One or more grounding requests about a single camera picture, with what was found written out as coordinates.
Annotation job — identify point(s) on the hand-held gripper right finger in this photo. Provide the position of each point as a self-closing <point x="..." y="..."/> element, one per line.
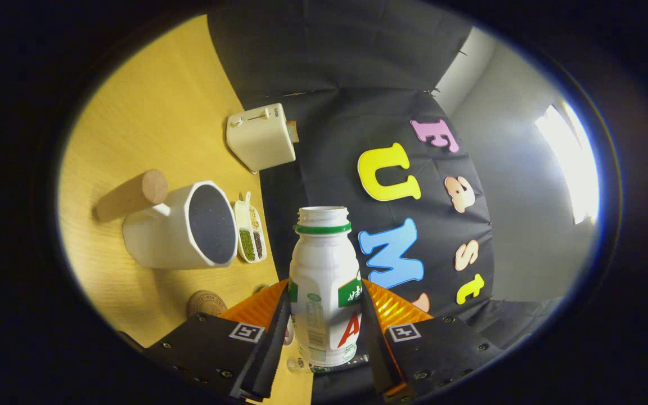
<point x="377" y="349"/>

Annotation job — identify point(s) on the white divided dish of beans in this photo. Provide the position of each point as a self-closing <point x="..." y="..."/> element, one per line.
<point x="248" y="242"/>

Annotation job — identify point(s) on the black backdrop cloth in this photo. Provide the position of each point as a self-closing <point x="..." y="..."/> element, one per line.
<point x="335" y="56"/>

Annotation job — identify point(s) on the bread slice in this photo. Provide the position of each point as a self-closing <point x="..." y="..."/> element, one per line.
<point x="293" y="130"/>

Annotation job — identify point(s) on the white juice bottle green label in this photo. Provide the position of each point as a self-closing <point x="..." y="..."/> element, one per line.
<point x="324" y="270"/>

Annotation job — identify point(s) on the clear plastic water bottle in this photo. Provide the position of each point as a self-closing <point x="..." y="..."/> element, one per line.
<point x="296" y="364"/>

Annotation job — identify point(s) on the round wooden coaster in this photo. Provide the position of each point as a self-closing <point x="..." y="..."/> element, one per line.
<point x="206" y="304"/>

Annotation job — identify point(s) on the bright ceiling light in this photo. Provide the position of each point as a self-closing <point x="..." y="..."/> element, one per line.
<point x="574" y="163"/>

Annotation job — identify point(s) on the wooden table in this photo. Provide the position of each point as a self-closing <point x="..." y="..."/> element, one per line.
<point x="149" y="107"/>

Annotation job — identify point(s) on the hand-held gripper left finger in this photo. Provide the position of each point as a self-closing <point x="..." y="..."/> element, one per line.
<point x="272" y="349"/>

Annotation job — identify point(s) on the cream toaster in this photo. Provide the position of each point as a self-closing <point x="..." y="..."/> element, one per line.
<point x="259" y="138"/>

